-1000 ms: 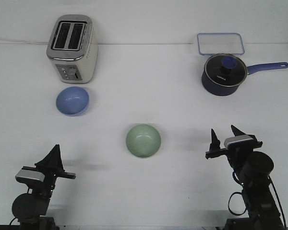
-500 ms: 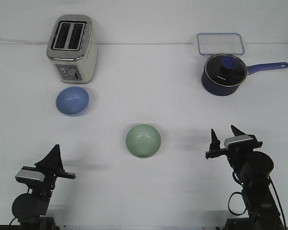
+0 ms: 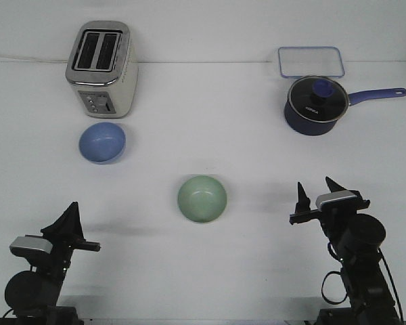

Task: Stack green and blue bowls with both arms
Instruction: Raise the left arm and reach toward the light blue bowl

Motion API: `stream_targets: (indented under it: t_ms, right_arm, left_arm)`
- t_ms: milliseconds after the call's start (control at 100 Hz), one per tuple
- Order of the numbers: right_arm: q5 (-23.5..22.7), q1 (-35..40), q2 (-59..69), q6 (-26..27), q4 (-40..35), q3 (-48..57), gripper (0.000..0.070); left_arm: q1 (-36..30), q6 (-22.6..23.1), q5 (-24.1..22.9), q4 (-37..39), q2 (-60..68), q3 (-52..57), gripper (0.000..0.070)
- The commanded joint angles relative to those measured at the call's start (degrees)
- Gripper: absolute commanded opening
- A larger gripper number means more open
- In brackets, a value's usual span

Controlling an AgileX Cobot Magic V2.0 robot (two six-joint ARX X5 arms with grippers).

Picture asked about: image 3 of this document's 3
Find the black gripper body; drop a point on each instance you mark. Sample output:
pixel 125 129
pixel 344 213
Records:
pixel 55 265
pixel 333 218

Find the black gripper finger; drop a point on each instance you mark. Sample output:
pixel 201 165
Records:
pixel 65 225
pixel 303 204
pixel 77 227
pixel 333 186

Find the blue bowl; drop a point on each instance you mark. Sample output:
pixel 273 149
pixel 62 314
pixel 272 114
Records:
pixel 102 143

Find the green bowl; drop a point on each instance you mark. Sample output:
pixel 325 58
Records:
pixel 202 199

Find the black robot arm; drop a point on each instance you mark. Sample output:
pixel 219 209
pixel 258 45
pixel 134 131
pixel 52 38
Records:
pixel 33 294
pixel 354 240

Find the dark blue saucepan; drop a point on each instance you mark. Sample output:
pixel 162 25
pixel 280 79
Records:
pixel 308 127

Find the glass pot lid blue knob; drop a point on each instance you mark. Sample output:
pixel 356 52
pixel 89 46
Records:
pixel 318 99

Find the silver two-slot toaster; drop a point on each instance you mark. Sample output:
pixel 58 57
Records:
pixel 103 69

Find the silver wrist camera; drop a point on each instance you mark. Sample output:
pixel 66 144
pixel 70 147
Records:
pixel 31 244
pixel 325 200

